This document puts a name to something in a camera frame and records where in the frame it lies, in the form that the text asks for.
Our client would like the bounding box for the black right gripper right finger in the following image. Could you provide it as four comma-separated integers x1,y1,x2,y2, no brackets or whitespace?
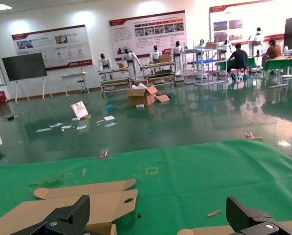
225,196,292,235

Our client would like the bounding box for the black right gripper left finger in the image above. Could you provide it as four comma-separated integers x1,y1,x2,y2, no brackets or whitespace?
3,195,90,235

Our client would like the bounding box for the open cardboard box round hole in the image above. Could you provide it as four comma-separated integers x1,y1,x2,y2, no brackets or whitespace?
0,178,138,235

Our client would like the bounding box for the white pink box on floor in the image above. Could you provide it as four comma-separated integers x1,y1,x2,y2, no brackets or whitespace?
70,100,89,118

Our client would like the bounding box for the large open cardboard box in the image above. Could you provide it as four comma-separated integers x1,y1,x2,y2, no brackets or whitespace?
127,82,159,107

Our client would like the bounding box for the silver binder clip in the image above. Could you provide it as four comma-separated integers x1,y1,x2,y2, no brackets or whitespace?
93,148,112,160
242,131,263,141

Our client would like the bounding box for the green table cloth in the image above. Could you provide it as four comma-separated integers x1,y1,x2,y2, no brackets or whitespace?
0,139,292,235

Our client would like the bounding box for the black stool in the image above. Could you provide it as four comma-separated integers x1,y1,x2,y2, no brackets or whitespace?
77,79,90,95

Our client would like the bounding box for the small white table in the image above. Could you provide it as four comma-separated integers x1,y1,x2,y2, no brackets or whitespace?
60,71,88,98

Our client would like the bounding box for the flat cardboard piece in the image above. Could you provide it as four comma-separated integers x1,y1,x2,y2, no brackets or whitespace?
155,94,171,103

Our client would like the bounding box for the metal roller workbench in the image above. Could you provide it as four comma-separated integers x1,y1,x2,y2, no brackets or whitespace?
98,67,132,95
143,61,176,88

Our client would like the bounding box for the green covered table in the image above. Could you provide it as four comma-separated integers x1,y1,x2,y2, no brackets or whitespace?
262,57,292,89
215,56,264,81

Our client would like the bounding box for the black display on stand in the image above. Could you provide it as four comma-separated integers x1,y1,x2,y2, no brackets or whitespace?
1,52,54,103

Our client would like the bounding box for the seated person dark shirt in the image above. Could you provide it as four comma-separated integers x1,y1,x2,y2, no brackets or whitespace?
226,43,248,80

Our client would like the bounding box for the metal shelving rack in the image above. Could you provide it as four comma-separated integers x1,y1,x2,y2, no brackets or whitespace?
183,40,231,86

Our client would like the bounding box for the seated person brown shirt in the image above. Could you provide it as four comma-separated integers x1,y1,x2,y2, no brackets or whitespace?
262,39,283,74

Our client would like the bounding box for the wall poster with two photos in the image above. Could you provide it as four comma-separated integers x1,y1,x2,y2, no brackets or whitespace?
11,24,94,71

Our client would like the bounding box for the wall poster with photo row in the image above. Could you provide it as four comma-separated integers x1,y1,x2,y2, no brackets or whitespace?
108,10,188,61

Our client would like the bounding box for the wall poster with building photos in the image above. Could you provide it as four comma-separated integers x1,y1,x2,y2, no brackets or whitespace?
208,0,292,46

